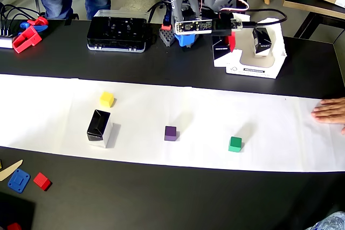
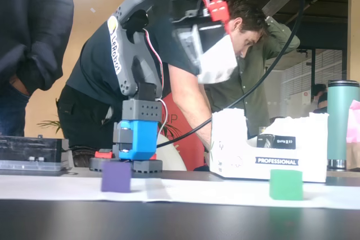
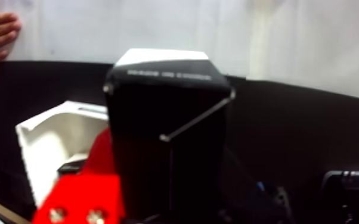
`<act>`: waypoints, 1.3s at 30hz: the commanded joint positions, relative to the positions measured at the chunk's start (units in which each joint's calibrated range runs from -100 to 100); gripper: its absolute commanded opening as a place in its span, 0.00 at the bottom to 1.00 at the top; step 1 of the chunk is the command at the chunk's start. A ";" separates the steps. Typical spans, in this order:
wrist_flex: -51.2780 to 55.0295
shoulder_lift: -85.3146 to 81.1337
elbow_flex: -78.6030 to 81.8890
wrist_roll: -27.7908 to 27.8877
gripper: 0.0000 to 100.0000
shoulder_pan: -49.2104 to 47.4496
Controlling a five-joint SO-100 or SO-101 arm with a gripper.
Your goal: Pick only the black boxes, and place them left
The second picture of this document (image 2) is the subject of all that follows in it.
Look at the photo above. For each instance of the white paper sheet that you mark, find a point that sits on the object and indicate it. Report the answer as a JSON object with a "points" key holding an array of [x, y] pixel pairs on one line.
{"points": [[56, 188]]}

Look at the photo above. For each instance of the grey robot base red clamps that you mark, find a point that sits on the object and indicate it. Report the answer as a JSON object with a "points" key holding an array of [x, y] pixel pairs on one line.
{"points": [[146, 165]]}

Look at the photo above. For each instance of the red banner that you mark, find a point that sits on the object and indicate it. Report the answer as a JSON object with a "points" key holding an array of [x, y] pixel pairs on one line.
{"points": [[191, 158]]}

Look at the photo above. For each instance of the person in dark jacket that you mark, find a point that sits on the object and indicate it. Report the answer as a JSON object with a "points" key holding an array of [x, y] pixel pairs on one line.
{"points": [[33, 26]]}

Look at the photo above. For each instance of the teal drinking bottle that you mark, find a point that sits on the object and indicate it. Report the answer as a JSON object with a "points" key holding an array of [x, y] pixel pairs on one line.
{"points": [[343, 116]]}

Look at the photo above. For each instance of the white torn cardboard box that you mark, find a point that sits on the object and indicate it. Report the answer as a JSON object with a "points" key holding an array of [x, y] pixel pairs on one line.
{"points": [[309, 138]]}

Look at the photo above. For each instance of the green potted plant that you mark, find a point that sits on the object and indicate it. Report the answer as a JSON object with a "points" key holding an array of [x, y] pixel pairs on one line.
{"points": [[53, 124]]}

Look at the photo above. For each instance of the person in green shirt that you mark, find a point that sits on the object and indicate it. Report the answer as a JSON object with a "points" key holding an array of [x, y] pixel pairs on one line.
{"points": [[253, 91]]}

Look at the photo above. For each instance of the seated background person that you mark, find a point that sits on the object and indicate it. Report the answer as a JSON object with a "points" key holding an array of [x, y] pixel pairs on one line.
{"points": [[320, 96]]}

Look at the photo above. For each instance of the purple cube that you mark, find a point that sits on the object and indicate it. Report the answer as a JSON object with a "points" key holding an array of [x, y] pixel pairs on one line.
{"points": [[116, 176]]}

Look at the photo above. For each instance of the black framed glass partition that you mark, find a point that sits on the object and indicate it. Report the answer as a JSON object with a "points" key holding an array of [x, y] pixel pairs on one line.
{"points": [[313, 68]]}

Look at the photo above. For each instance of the brown bag with pink paper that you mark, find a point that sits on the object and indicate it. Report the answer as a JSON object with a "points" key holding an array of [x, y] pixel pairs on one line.
{"points": [[355, 127]]}

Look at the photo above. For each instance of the white round chair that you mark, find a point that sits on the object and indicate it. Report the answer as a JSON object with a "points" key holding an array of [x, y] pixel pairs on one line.
{"points": [[171, 161]]}

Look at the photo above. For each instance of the green cube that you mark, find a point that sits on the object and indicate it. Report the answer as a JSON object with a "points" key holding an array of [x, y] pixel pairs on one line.
{"points": [[286, 185]]}

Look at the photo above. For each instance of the person in dark T-shirt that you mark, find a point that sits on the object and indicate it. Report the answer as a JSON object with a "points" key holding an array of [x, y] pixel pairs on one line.
{"points": [[95, 63]]}

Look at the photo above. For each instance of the black plastic case metal latches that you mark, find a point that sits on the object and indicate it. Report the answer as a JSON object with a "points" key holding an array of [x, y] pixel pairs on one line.
{"points": [[28, 147]]}

